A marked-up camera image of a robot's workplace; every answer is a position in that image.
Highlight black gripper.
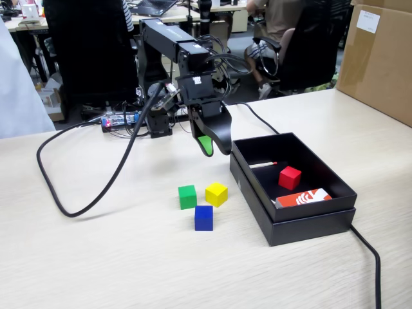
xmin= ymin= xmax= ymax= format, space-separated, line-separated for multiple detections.
xmin=175 ymin=72 xmax=234 ymax=158

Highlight yellow wooden cube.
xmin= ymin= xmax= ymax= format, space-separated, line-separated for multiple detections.
xmin=205 ymin=182 xmax=229 ymax=209

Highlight green wooden cube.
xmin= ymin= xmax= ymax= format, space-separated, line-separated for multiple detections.
xmin=178 ymin=184 xmax=198 ymax=211

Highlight blue wooden cube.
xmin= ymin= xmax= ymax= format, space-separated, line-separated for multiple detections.
xmin=194 ymin=205 xmax=214 ymax=232

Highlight red wooden cube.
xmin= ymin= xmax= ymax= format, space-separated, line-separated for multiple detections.
xmin=278 ymin=165 xmax=303 ymax=191

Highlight orange white card box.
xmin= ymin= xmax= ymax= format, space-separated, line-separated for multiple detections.
xmin=272 ymin=187 xmax=332 ymax=210

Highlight black box tray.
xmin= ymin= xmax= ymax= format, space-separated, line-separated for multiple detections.
xmin=231 ymin=131 xmax=359 ymax=223

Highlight black box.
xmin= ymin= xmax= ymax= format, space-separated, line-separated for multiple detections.
xmin=229 ymin=150 xmax=357 ymax=248

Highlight small white product box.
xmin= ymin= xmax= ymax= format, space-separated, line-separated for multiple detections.
xmin=41 ymin=89 xmax=61 ymax=108

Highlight large cardboard box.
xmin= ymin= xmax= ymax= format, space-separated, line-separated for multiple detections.
xmin=335 ymin=0 xmax=412 ymax=128

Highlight black white sneakers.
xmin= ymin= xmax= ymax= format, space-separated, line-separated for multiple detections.
xmin=212 ymin=77 xmax=241 ymax=95

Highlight beige drawer cabinet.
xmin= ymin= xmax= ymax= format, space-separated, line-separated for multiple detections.
xmin=160 ymin=54 xmax=180 ymax=80

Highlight controller board with LEDs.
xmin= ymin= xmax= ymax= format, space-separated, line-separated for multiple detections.
xmin=100 ymin=111 xmax=142 ymax=133

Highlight black pole white bands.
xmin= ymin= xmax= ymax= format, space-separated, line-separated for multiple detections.
xmin=196 ymin=0 xmax=214 ymax=37

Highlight black office chair with armrest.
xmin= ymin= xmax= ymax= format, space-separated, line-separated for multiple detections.
xmin=252 ymin=0 xmax=351 ymax=94

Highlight seated person khaki shirt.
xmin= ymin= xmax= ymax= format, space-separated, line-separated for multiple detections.
xmin=243 ymin=0 xmax=312 ymax=100

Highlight black laptop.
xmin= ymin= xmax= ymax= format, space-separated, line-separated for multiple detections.
xmin=133 ymin=0 xmax=178 ymax=17

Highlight person in striped shirt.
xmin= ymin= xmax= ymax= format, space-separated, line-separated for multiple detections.
xmin=121 ymin=0 xmax=135 ymax=33

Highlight black high-back office chair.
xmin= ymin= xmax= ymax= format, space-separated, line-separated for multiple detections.
xmin=42 ymin=0 xmax=139 ymax=107

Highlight open cardboard carton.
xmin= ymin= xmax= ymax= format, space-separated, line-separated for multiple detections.
xmin=38 ymin=80 xmax=64 ymax=123

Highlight person in white shirt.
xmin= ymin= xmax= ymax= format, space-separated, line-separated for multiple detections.
xmin=0 ymin=15 xmax=57 ymax=140

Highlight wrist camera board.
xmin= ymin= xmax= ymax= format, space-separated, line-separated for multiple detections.
xmin=149 ymin=91 xmax=181 ymax=114

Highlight black servo wire bundle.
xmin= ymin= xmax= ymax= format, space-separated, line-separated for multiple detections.
xmin=167 ymin=33 xmax=254 ymax=97

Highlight thick black camera cable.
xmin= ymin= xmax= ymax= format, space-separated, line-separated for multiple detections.
xmin=35 ymin=84 xmax=164 ymax=218

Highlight black power cable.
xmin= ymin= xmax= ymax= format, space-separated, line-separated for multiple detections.
xmin=232 ymin=102 xmax=382 ymax=309

